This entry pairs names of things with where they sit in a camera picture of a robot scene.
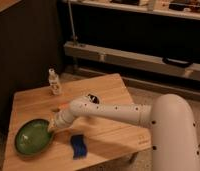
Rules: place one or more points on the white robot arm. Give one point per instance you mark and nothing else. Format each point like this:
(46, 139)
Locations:
(170, 119)

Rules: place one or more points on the metal shelf rack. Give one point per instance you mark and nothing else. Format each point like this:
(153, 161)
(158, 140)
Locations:
(99, 35)

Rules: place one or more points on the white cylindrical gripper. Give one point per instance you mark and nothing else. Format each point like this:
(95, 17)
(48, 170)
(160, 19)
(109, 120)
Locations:
(62, 119)

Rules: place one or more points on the orange carrot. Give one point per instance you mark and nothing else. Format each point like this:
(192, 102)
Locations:
(63, 106)

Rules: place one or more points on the small white bottle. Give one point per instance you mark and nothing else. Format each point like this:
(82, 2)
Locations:
(54, 82)

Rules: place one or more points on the wooden table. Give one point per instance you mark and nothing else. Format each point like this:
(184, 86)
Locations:
(105, 140)

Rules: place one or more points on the black handle on shelf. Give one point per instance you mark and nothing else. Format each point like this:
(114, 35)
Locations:
(175, 63)

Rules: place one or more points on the blue sponge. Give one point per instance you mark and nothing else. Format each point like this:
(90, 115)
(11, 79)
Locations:
(78, 145)

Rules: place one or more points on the green ceramic bowl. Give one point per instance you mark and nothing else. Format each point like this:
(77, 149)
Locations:
(33, 137)

